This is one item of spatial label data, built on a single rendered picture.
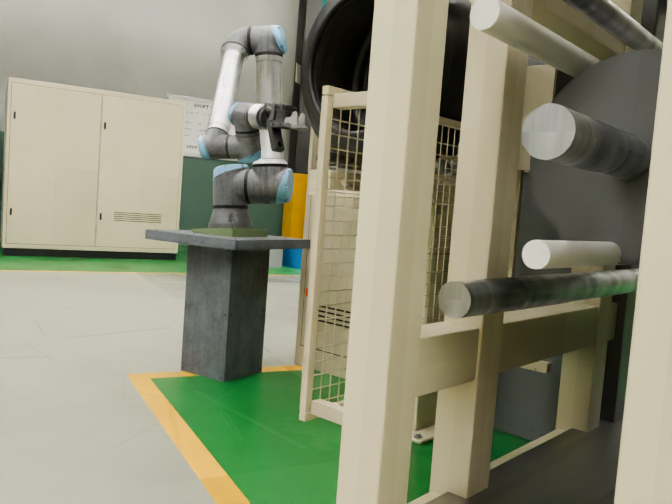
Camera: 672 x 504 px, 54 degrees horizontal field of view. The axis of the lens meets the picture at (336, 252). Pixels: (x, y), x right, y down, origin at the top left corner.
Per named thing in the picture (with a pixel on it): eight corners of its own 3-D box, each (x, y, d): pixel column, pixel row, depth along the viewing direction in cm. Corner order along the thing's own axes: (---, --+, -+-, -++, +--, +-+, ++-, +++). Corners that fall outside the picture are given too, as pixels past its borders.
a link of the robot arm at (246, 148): (236, 158, 255) (232, 126, 250) (265, 158, 253) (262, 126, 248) (229, 165, 246) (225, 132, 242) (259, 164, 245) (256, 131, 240)
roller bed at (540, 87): (528, 175, 210) (537, 80, 208) (573, 176, 201) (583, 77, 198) (498, 169, 195) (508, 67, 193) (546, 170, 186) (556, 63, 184)
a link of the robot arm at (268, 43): (256, 204, 289) (254, 31, 284) (295, 204, 287) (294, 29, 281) (247, 204, 274) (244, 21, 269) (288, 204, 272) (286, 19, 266)
